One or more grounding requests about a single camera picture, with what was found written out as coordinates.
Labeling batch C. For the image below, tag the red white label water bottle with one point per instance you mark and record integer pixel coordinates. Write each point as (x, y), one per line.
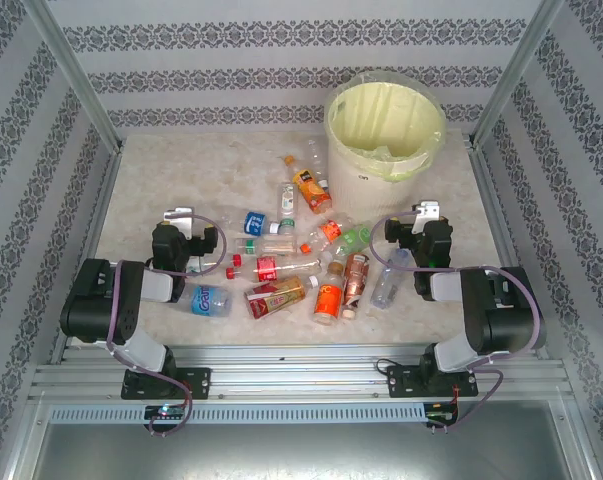
(237, 259)

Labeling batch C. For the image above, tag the clear bottle white green label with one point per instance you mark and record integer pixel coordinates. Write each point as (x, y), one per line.
(287, 200)

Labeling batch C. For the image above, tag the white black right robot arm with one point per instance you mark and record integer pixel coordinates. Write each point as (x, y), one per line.
(511, 315)

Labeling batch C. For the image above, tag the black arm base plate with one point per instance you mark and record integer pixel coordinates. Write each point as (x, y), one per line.
(198, 382)
(403, 382)

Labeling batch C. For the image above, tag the small controller board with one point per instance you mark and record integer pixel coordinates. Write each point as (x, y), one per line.
(441, 412)
(166, 411)

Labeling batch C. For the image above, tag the gold red tea bottle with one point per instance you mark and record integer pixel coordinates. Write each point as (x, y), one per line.
(276, 297)

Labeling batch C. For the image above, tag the cream waste bin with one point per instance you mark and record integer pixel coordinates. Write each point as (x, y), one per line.
(381, 115)

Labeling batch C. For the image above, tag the orange vitamin drink bottle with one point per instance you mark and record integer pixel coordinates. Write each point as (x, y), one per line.
(327, 300)

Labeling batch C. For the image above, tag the clear bottle green band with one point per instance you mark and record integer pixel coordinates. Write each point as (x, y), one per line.
(276, 246)

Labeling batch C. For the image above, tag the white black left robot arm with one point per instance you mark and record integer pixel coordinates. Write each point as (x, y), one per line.
(96, 300)

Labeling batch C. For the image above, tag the white round bin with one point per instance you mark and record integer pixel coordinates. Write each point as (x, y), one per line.
(361, 195)

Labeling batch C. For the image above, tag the copper label bottle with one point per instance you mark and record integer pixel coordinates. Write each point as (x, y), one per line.
(356, 280)

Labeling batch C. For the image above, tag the grey metal sheet panel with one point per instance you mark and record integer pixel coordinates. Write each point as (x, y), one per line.
(301, 452)

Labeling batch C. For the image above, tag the aluminium side rail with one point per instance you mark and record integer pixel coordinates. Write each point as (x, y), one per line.
(103, 200)

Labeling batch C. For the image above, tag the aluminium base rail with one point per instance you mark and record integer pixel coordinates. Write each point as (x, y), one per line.
(301, 375)

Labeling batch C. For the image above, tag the orange juice bottle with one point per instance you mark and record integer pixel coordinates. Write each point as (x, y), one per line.
(313, 192)

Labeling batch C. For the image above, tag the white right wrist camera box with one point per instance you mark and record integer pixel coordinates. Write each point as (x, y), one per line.
(428, 207)

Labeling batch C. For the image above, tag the clear bottle light blue label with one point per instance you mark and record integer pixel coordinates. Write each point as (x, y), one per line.
(206, 301)

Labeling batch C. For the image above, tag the aluminium frame post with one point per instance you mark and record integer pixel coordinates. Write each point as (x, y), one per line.
(73, 72)
(520, 70)

